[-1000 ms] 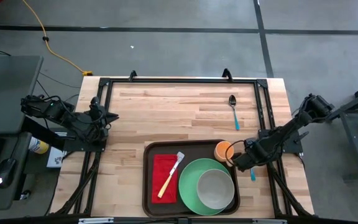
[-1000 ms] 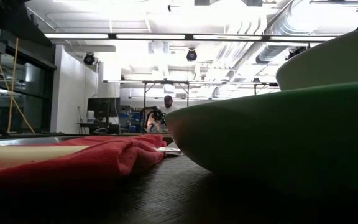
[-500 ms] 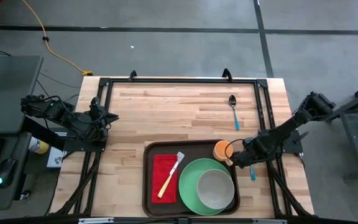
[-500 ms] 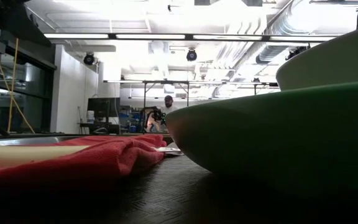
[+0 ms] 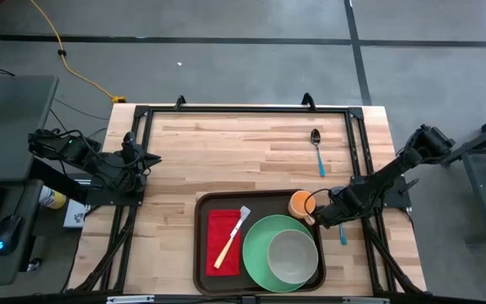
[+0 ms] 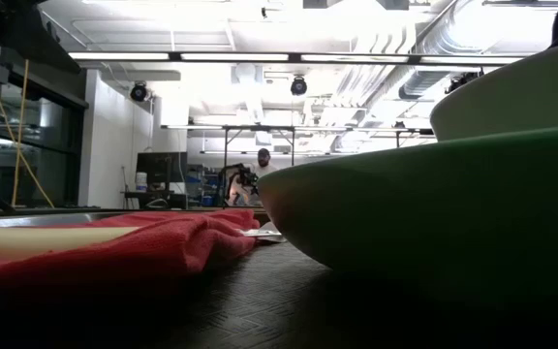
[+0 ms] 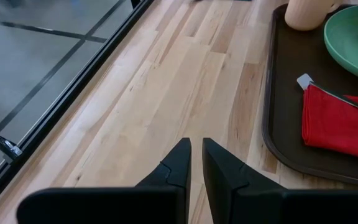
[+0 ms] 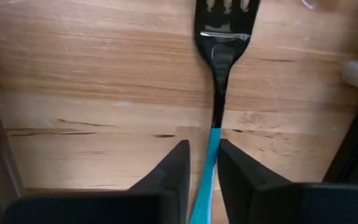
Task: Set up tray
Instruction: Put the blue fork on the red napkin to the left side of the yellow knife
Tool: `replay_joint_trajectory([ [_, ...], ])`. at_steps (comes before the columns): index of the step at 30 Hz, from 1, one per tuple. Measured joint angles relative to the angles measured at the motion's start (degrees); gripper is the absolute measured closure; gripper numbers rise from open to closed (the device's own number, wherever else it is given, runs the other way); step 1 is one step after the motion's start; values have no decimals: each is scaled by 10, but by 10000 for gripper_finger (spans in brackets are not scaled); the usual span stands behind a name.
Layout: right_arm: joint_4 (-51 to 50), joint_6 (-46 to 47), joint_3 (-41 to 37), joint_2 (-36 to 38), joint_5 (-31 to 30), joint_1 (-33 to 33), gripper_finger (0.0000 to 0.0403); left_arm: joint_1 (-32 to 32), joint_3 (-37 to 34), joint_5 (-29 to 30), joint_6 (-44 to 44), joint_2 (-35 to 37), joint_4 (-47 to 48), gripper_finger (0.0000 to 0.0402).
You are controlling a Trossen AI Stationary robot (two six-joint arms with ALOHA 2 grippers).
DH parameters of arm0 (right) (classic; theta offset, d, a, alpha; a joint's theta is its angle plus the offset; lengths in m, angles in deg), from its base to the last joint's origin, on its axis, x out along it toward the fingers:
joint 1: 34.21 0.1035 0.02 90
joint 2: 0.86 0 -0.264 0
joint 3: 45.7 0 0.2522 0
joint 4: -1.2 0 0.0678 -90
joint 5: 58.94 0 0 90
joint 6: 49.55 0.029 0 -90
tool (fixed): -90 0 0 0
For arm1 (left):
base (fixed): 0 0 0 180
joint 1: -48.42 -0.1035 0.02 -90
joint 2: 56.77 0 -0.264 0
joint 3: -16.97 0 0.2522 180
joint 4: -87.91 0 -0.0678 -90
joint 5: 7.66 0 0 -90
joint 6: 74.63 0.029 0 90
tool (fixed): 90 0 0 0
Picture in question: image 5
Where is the white and yellow bottle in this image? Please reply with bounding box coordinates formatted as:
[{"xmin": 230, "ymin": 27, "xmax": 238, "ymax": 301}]
[{"xmin": 38, "ymin": 185, "xmax": 68, "ymax": 210}]

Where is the dark grey keyboard desk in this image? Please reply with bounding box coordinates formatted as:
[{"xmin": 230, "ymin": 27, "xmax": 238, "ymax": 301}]
[{"xmin": 0, "ymin": 178, "xmax": 45, "ymax": 286}]

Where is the beige grey bowl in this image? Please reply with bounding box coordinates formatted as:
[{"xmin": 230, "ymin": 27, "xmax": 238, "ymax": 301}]
[{"xmin": 267, "ymin": 229, "xmax": 319, "ymax": 285}]

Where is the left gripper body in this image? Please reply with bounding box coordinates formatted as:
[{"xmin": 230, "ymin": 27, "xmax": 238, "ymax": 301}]
[{"xmin": 99, "ymin": 147, "xmax": 135, "ymax": 176}]

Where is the yellow extension cable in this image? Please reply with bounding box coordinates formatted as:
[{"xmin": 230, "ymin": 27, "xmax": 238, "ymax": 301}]
[{"xmin": 30, "ymin": 0, "xmax": 127, "ymax": 105}]

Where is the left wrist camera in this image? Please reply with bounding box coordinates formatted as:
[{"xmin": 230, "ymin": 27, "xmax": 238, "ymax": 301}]
[{"xmin": 121, "ymin": 131, "xmax": 138, "ymax": 155}]

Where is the dark brown serving tray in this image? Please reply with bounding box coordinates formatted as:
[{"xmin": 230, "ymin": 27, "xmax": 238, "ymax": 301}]
[{"xmin": 192, "ymin": 188, "xmax": 327, "ymax": 296}]

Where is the white printed box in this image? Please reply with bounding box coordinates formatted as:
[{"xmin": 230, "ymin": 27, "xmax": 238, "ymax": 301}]
[{"xmin": 62, "ymin": 198, "xmax": 91, "ymax": 230}]

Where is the orange mug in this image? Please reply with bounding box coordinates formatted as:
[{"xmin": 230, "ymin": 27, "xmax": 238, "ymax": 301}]
[{"xmin": 287, "ymin": 189, "xmax": 318, "ymax": 226}]

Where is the blue handled spoon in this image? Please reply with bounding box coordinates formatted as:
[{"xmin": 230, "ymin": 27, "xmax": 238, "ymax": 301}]
[{"xmin": 310, "ymin": 128, "xmax": 327, "ymax": 177}]

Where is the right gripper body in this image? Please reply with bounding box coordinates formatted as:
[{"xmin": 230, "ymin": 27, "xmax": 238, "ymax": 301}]
[{"xmin": 313, "ymin": 187, "xmax": 356, "ymax": 229}]

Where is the black table frame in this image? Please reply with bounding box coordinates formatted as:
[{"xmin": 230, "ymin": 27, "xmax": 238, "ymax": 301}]
[{"xmin": 66, "ymin": 92, "xmax": 429, "ymax": 296}]

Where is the silver mounting bracket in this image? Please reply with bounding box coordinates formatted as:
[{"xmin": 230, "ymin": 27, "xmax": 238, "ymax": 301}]
[
  {"xmin": 342, "ymin": 296, "xmax": 391, "ymax": 304},
  {"xmin": 105, "ymin": 295, "xmax": 156, "ymax": 304}
]

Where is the red cloth napkin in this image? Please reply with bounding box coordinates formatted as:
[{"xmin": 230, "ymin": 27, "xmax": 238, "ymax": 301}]
[{"xmin": 205, "ymin": 209, "xmax": 243, "ymax": 278}]

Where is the black computer mouse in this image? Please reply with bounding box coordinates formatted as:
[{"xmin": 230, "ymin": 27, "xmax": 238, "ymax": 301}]
[{"xmin": 0, "ymin": 214, "xmax": 24, "ymax": 257}]

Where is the wooden handled knife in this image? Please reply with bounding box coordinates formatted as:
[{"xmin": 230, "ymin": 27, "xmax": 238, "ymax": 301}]
[{"xmin": 213, "ymin": 206, "xmax": 248, "ymax": 270}]

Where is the green plate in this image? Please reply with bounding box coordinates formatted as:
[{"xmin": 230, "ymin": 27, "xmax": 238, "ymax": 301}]
[{"xmin": 241, "ymin": 214, "xmax": 318, "ymax": 294}]

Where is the grey desk top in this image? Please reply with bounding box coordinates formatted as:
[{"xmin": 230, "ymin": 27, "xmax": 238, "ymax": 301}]
[{"xmin": 0, "ymin": 74, "xmax": 61, "ymax": 183}]

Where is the black desk foot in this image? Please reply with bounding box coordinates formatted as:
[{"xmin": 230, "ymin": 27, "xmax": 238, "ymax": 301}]
[{"xmin": 29, "ymin": 159, "xmax": 90, "ymax": 204}]

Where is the blue handled fork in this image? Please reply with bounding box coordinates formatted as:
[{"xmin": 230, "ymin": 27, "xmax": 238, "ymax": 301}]
[{"xmin": 337, "ymin": 222, "xmax": 349, "ymax": 247}]

